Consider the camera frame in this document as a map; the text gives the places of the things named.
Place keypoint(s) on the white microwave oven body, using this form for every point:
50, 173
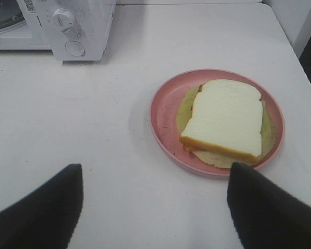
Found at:
94, 22

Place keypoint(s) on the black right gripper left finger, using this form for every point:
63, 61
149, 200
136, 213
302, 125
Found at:
47, 217

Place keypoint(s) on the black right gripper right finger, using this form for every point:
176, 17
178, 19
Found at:
263, 214

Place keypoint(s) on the round door release button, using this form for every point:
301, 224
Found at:
74, 48

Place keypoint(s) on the pink plate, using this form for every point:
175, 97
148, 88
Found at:
165, 105

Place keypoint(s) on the toast sandwich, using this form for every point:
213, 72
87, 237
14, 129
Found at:
223, 121

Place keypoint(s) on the white dial knob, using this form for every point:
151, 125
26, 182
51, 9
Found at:
63, 20

